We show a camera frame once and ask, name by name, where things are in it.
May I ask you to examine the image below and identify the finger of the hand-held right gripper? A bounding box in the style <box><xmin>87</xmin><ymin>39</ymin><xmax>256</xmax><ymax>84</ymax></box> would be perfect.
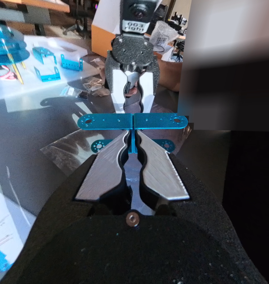
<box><xmin>112</xmin><ymin>69</ymin><xmax>136</xmax><ymax>114</ymax></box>
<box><xmin>136</xmin><ymin>71</ymin><xmax>155</xmax><ymax>114</ymax></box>

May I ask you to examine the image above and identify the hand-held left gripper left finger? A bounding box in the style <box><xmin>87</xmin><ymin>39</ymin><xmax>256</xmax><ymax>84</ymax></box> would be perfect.
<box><xmin>75</xmin><ymin>129</ymin><xmax>131</xmax><ymax>204</ymax></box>

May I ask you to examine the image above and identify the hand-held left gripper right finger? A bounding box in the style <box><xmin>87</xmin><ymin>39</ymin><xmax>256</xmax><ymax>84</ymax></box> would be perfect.
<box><xmin>136</xmin><ymin>130</ymin><xmax>190</xmax><ymax>202</ymax></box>

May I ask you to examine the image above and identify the blue metal bracket assembly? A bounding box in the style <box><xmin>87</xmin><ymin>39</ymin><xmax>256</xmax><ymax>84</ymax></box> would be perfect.
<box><xmin>77</xmin><ymin>113</ymin><xmax>189</xmax><ymax>156</ymax></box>

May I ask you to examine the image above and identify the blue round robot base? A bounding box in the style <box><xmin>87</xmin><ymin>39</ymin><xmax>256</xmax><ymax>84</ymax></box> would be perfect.
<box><xmin>0</xmin><ymin>19</ymin><xmax>31</xmax><ymax>68</ymax></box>

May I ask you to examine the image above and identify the pile of small screw bags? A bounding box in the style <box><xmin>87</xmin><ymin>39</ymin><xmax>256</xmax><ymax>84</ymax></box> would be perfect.
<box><xmin>61</xmin><ymin>57</ymin><xmax>112</xmax><ymax>99</ymax></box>

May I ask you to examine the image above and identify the bubble wrap roll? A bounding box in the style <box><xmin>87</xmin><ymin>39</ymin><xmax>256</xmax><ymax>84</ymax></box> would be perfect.
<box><xmin>149</xmin><ymin>19</ymin><xmax>176</xmax><ymax>48</ymax></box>

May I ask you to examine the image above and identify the large clear plastic bag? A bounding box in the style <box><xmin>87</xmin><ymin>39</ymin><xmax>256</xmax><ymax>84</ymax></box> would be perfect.
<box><xmin>40</xmin><ymin>101</ymin><xmax>193</xmax><ymax>171</ymax></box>

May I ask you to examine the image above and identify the black office chair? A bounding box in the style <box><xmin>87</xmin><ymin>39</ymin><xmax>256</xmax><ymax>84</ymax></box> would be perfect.
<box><xmin>61</xmin><ymin>0</ymin><xmax>100</xmax><ymax>37</ymax></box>

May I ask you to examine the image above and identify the white foam tray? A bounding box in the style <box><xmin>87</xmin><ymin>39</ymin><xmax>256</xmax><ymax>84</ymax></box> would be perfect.
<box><xmin>0</xmin><ymin>35</ymin><xmax>109</xmax><ymax>112</ymax></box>

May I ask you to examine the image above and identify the white instruction sheet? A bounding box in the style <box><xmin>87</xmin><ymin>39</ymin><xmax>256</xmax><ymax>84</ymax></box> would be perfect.
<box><xmin>0</xmin><ymin>186</ymin><xmax>38</xmax><ymax>275</ymax></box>

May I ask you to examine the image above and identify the wooden edged table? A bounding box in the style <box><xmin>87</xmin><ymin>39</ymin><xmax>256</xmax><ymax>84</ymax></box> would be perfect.
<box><xmin>0</xmin><ymin>0</ymin><xmax>71</xmax><ymax>26</ymax></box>

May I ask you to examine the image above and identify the small blue metal bracket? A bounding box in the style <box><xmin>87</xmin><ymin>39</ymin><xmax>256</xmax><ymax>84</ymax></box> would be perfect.
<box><xmin>59</xmin><ymin>53</ymin><xmax>85</xmax><ymax>72</ymax></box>
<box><xmin>33</xmin><ymin>66</ymin><xmax>63</xmax><ymax>83</ymax></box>

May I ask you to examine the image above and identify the perforated blue metal bracket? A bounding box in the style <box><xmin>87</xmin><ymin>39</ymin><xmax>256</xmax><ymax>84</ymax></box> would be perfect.
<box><xmin>32</xmin><ymin>46</ymin><xmax>58</xmax><ymax>66</ymax></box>

